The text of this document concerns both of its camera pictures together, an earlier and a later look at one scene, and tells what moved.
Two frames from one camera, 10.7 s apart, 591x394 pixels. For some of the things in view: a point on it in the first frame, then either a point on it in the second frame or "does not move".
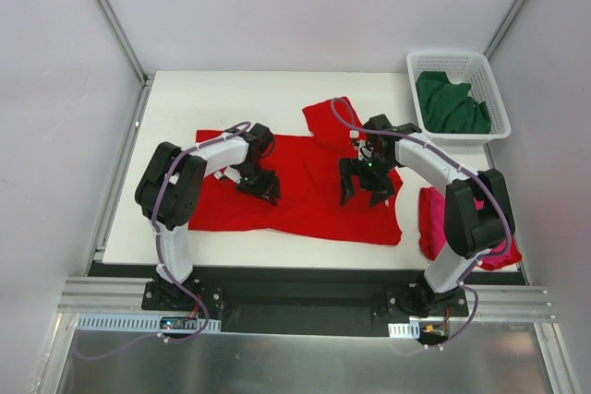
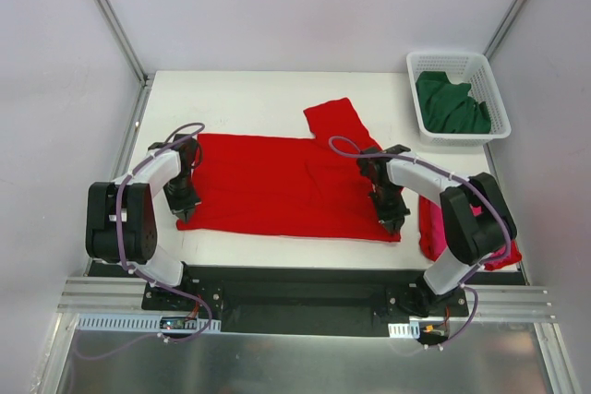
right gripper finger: (347, 167) → (393, 225)
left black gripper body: (261, 186) → (183, 202)
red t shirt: (307, 173) does not move
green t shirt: (447, 107) does not move
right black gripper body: (367, 180) → (392, 214)
